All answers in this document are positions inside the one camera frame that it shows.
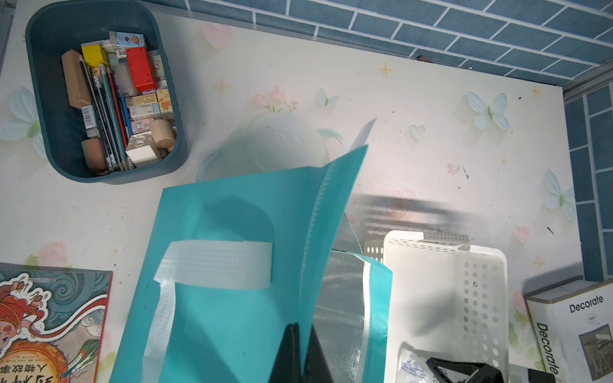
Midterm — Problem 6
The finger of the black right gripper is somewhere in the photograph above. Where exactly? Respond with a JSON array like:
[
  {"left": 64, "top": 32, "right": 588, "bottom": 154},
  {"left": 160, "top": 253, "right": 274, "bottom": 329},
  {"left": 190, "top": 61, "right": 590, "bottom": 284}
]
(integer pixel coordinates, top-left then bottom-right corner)
[{"left": 426, "top": 357, "right": 504, "bottom": 383}]

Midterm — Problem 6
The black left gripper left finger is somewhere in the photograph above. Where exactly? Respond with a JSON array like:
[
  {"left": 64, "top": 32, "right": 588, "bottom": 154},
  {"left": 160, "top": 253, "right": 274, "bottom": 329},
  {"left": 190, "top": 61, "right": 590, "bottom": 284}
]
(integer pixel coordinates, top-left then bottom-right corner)
[{"left": 268, "top": 323, "right": 301, "bottom": 383}]

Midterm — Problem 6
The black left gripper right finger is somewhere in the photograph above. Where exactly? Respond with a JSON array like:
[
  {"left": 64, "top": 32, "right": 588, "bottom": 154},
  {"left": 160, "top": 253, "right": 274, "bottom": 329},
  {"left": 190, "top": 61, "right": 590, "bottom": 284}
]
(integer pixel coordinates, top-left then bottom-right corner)
[{"left": 303, "top": 326, "right": 334, "bottom": 383}]

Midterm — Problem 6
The white printed ice pack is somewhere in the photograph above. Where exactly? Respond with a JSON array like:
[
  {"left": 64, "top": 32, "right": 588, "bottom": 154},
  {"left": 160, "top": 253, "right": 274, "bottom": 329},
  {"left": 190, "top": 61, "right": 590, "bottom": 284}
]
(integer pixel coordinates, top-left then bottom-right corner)
[{"left": 395, "top": 343, "right": 439, "bottom": 383}]

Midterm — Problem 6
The teal insulated delivery bag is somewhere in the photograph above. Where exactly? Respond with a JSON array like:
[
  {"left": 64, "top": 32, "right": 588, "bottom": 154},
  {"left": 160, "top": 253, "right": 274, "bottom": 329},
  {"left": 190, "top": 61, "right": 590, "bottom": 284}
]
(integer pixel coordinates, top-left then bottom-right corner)
[{"left": 111, "top": 124, "right": 372, "bottom": 382}]

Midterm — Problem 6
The white perforated plastic basket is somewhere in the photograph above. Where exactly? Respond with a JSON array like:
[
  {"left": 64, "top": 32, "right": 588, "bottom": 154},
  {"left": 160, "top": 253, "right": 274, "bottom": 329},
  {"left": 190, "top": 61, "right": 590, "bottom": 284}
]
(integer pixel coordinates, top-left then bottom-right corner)
[{"left": 362, "top": 231, "right": 509, "bottom": 382}]

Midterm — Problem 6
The white Decorate furniture book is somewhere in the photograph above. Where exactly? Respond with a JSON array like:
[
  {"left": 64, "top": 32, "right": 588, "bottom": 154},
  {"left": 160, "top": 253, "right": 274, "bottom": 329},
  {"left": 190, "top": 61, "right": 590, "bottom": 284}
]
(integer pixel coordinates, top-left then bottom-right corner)
[{"left": 525, "top": 277, "right": 612, "bottom": 382}]

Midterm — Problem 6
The floral table mat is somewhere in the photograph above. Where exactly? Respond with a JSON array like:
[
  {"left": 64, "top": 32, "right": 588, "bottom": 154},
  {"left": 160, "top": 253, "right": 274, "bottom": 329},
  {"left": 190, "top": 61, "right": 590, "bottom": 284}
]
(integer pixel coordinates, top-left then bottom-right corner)
[{"left": 1, "top": 1, "right": 583, "bottom": 382}]

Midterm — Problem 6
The colourful illustrated children's book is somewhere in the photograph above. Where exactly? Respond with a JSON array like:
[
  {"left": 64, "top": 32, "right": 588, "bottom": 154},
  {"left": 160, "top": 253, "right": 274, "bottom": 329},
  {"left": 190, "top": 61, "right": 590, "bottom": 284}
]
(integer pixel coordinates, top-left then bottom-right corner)
[{"left": 1, "top": 263, "right": 113, "bottom": 383}]

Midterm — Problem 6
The white eraser block in bin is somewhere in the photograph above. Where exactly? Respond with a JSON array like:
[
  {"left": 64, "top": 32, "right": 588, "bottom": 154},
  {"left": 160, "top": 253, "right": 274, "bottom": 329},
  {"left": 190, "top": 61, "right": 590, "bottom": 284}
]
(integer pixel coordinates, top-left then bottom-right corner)
[{"left": 126, "top": 145, "right": 162, "bottom": 169}]

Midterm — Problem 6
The wooden cylinder in bin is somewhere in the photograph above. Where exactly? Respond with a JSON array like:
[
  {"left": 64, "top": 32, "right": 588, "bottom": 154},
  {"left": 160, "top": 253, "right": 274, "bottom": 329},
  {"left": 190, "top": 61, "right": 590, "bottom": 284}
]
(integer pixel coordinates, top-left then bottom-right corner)
[{"left": 149, "top": 119, "right": 176, "bottom": 150}]

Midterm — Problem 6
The dark teal storage bin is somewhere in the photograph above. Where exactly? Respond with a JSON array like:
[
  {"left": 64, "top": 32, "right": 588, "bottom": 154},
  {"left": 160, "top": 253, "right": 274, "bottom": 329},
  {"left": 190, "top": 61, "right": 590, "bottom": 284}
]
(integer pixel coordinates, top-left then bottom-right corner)
[{"left": 25, "top": 0, "right": 188, "bottom": 185}]

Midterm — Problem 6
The red box in bin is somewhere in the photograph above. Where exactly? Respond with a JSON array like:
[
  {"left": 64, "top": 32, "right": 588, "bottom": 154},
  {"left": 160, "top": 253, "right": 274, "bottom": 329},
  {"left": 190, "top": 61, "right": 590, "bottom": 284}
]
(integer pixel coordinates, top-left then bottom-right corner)
[{"left": 126, "top": 47, "right": 157, "bottom": 93}]

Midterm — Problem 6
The brown cardboard box in bin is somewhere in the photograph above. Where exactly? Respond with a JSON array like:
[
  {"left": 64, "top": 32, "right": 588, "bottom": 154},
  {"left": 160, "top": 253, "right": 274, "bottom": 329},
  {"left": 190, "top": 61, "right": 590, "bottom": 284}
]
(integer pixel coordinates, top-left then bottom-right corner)
[{"left": 62, "top": 49, "right": 92, "bottom": 109}]

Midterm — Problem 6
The yellow block in bin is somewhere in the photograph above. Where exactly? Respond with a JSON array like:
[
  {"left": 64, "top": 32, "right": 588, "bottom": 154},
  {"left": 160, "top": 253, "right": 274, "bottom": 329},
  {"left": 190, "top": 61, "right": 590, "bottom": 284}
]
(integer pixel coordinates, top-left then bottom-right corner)
[{"left": 81, "top": 45, "right": 110, "bottom": 68}]

